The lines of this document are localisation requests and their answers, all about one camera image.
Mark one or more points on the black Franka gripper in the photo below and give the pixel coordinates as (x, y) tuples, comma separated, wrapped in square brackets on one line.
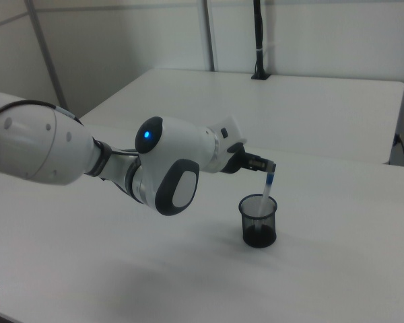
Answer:
[(229, 134)]

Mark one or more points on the white marker with blue cap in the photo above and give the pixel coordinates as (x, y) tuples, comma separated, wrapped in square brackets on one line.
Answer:
[(268, 187)]

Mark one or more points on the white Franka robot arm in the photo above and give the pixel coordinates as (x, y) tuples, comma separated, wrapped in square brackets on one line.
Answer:
[(175, 148)]

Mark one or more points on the white table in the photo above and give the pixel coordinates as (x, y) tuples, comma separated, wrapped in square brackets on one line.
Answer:
[(256, 111)]

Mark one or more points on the black mesh pen cup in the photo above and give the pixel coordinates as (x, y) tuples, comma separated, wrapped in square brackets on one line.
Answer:
[(260, 232)]

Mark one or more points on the black camera pole with clamp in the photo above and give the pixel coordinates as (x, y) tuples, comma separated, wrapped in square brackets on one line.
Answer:
[(259, 33)]

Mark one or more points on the grey partition post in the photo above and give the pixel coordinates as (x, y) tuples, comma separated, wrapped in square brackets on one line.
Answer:
[(210, 33), (46, 50)]

